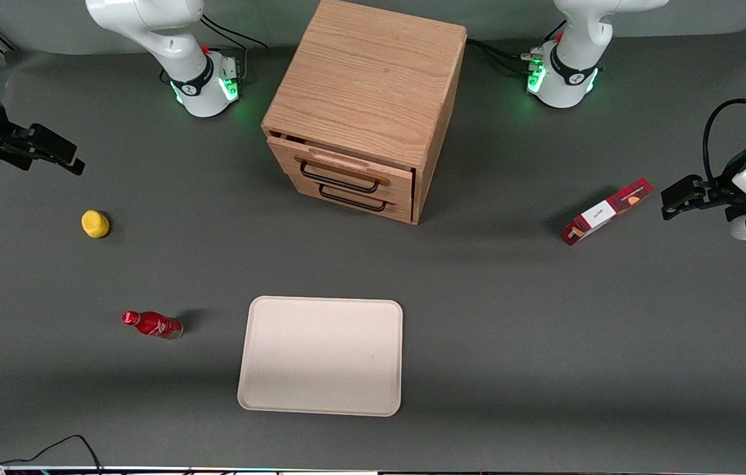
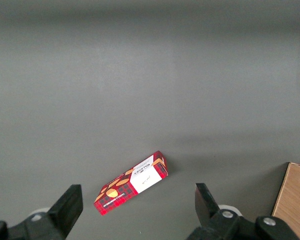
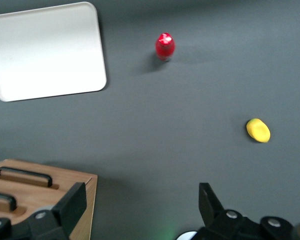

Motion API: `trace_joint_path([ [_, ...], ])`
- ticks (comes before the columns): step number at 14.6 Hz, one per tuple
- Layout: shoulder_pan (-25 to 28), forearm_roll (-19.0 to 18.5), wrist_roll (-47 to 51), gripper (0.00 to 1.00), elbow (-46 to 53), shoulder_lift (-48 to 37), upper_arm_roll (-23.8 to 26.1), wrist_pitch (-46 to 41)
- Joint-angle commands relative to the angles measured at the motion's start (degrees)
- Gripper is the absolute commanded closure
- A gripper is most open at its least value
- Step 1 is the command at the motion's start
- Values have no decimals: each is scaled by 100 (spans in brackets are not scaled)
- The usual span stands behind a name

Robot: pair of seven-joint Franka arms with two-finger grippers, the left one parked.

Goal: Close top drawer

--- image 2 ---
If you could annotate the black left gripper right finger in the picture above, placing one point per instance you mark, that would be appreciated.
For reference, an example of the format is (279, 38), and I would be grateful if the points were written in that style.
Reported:
(207, 207)

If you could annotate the wooden drawer cabinet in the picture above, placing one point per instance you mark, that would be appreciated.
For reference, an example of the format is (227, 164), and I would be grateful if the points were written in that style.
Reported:
(295, 200)

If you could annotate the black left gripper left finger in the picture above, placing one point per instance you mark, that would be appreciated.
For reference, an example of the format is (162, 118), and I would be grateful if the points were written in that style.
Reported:
(62, 212)

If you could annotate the red tartan shortbread box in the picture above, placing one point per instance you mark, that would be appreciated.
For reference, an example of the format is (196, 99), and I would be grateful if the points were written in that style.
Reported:
(120, 192)

